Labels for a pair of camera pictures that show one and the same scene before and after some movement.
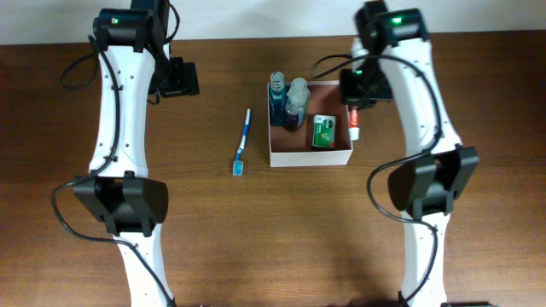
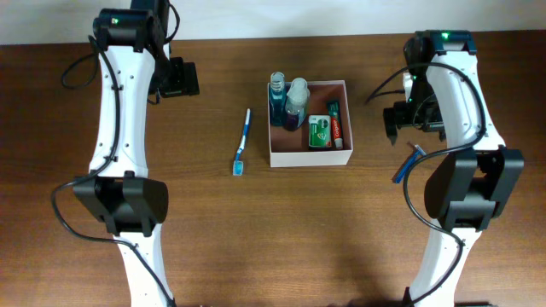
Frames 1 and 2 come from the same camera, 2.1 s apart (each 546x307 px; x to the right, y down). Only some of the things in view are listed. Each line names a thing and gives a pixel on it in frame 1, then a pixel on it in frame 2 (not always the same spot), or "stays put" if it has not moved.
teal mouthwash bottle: x=278 y=93 stays put
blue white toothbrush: x=238 y=166 stays put
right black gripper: x=355 y=98 -> x=403 y=118
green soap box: x=323 y=132 stays put
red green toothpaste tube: x=354 y=124 -> x=333 y=109
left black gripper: x=185 y=78 stays put
